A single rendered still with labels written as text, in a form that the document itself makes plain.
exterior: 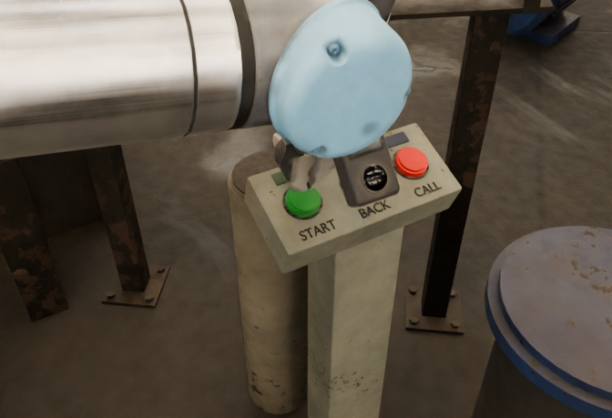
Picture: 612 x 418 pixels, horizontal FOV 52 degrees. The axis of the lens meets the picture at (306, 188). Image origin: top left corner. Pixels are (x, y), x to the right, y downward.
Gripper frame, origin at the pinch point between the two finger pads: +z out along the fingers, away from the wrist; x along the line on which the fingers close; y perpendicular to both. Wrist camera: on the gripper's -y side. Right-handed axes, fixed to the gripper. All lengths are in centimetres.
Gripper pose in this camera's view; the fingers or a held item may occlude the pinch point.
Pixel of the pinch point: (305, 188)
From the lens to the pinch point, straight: 69.6
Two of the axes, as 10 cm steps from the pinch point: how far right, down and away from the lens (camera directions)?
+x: -8.8, 3.0, -3.8
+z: -1.7, 5.4, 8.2
